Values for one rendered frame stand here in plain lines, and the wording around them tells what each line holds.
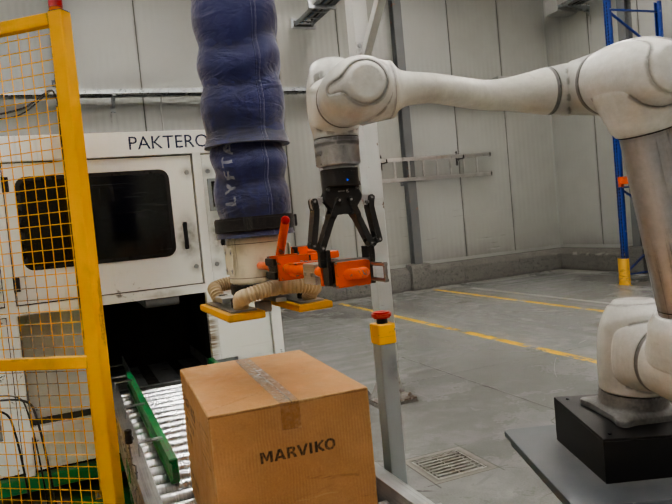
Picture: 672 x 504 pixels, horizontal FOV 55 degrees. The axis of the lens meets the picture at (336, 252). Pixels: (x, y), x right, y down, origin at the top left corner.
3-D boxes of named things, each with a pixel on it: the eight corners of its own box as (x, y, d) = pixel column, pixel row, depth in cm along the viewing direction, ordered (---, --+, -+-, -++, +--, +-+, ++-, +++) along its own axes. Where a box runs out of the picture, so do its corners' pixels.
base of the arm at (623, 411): (634, 390, 170) (633, 369, 169) (694, 419, 148) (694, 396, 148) (569, 397, 167) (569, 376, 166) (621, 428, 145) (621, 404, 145)
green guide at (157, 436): (112, 389, 358) (111, 373, 358) (132, 386, 362) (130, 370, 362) (148, 490, 211) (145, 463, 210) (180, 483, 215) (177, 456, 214)
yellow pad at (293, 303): (260, 302, 203) (259, 286, 202) (290, 298, 207) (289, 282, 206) (299, 312, 171) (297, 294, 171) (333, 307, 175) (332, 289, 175)
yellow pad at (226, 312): (200, 310, 195) (198, 294, 195) (232, 306, 199) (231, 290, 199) (228, 323, 164) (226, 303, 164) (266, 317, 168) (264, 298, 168)
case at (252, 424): (192, 492, 208) (179, 368, 206) (311, 465, 221) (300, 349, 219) (225, 585, 152) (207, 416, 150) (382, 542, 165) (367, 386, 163)
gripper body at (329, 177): (350, 168, 134) (354, 213, 135) (312, 171, 131) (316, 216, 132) (366, 164, 127) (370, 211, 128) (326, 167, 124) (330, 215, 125)
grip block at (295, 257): (265, 280, 164) (263, 256, 163) (302, 275, 168) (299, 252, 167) (276, 281, 156) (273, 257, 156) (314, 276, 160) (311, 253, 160)
